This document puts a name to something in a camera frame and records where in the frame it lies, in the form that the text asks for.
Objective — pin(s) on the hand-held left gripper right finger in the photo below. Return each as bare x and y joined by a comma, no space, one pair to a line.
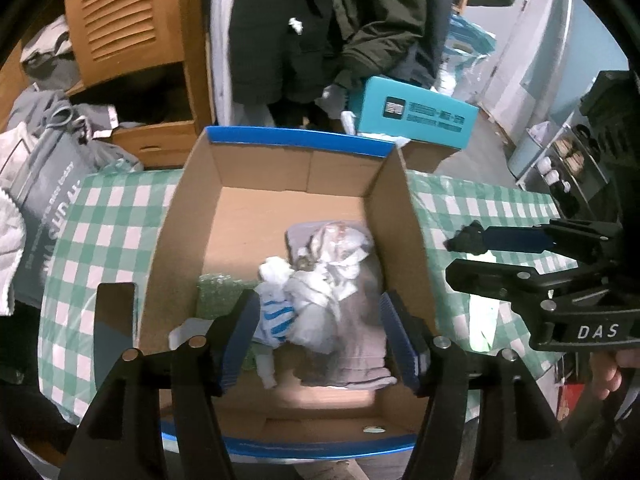
400,340

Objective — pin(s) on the person's right hand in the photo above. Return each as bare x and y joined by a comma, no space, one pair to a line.
607,375

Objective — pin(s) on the green checked plastic tablecloth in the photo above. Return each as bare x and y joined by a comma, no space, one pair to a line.
100,240

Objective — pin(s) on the blue cardboard box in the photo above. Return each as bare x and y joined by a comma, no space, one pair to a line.
260,210

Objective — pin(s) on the wooden louvred wardrobe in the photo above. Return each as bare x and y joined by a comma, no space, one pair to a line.
125,20

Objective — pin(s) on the small white cloth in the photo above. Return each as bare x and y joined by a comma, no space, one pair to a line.
274,270

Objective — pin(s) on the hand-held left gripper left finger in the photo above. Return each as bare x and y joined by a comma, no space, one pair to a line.
240,340

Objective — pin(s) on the white door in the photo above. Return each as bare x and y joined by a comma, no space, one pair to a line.
525,60

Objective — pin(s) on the grey printed tote bag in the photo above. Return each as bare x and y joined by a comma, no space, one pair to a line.
50,200

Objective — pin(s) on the light grey cloth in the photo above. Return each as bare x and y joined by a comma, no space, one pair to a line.
315,310

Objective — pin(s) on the teal cardboard box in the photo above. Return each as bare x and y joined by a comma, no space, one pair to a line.
415,120

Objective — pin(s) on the dark navy hanging coat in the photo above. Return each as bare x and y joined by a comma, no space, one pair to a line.
435,10

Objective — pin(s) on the grey hoodie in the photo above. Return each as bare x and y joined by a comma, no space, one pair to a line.
40,110

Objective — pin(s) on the metal shoe rack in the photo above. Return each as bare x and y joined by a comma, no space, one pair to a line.
595,180

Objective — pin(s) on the person in dark jacket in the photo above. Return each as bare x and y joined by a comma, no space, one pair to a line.
390,20

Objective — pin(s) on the grey clothes pile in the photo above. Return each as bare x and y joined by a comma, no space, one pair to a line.
50,60

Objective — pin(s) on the beige shoe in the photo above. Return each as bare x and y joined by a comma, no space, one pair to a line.
562,147
575,162

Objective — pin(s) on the white fluffy towel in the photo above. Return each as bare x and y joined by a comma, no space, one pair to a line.
10,245

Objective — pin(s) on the black hanging coat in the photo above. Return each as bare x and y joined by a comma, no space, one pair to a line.
270,35

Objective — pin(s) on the green bubble wrap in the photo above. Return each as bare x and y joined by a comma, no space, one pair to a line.
220,295

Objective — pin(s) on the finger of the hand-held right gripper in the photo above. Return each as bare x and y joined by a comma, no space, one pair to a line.
515,240
490,277

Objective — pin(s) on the black cloth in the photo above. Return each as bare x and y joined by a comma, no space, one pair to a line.
467,240

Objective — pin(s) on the clear blue printed plastic bag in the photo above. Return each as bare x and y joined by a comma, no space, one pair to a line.
465,60

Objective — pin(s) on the brown cardboard box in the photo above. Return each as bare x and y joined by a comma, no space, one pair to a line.
425,157

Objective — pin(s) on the black shoe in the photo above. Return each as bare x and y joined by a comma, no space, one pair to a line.
582,132

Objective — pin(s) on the white shoe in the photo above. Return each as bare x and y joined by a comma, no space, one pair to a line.
557,183
545,165

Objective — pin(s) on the red box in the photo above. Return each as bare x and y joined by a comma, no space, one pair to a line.
572,402

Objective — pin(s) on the white hanging garment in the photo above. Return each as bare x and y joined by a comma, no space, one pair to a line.
220,60

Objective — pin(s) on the blue striped white sock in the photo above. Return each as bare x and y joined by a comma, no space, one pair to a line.
275,315

